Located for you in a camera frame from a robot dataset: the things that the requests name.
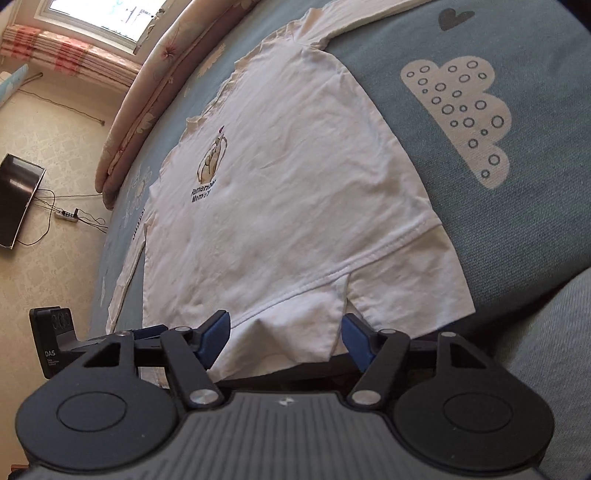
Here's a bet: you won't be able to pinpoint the white long sleeve shirt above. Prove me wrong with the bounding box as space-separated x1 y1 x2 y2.
106 1 475 380

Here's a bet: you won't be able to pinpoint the white power strip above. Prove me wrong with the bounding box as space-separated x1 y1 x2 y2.
53 209 80 223

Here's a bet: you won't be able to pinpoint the white air conditioner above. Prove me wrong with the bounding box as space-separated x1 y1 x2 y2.
0 65 29 107

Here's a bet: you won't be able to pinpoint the pink curtain left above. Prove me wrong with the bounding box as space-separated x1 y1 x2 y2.
1 24 141 91

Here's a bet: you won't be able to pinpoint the pink floral folded quilt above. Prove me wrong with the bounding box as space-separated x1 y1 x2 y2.
94 0 256 210

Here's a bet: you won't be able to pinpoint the blue floral bed sheet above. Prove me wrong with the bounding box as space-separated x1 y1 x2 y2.
328 1 590 479

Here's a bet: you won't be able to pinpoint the window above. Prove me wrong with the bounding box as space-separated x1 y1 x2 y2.
35 0 175 54

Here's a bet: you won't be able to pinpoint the television power cables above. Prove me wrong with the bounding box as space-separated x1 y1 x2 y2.
15 186 110 248

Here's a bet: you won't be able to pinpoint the black wall television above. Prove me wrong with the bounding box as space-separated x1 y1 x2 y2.
0 154 46 249

